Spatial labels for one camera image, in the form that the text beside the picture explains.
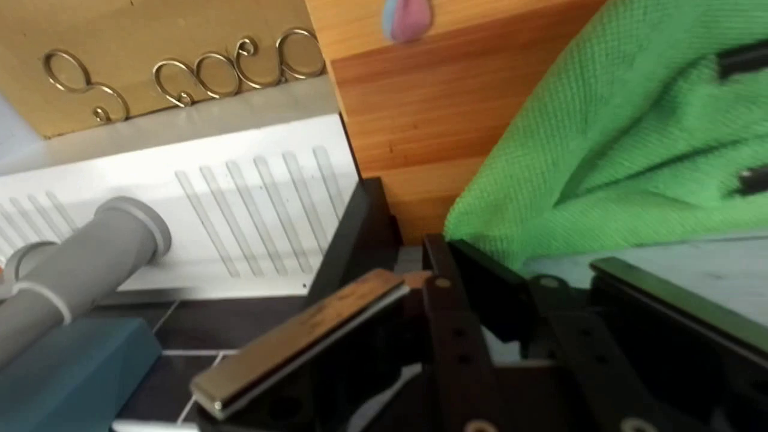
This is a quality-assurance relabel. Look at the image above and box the wooden toy kitchen counter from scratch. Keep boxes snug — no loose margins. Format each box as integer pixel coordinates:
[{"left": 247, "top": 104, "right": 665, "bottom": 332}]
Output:
[{"left": 307, "top": 0, "right": 605, "bottom": 243}]

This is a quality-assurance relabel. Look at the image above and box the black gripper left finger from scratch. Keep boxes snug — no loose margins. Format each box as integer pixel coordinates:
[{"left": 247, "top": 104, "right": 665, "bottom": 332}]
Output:
[{"left": 190, "top": 270, "right": 407, "bottom": 421}]

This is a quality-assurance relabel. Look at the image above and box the grey toy faucet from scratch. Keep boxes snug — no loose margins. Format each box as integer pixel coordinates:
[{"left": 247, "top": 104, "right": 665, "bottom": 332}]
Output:
[{"left": 0, "top": 197, "right": 173, "bottom": 365}]

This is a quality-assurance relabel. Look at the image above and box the white toy sink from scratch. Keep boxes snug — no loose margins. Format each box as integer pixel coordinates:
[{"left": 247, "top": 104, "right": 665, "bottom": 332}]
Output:
[{"left": 0, "top": 0, "right": 361, "bottom": 306}]

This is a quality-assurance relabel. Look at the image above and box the green cloth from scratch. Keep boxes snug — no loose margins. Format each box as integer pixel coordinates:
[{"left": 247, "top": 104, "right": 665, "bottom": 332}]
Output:
[{"left": 443, "top": 0, "right": 768, "bottom": 267}]

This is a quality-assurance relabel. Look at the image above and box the teal toy shelf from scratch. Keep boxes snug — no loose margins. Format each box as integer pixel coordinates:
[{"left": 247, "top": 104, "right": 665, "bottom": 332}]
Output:
[{"left": 0, "top": 320, "right": 160, "bottom": 432}]

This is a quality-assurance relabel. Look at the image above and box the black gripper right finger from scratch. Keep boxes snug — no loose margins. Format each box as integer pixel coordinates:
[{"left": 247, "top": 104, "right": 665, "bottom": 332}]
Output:
[{"left": 592, "top": 257, "right": 768, "bottom": 360}]

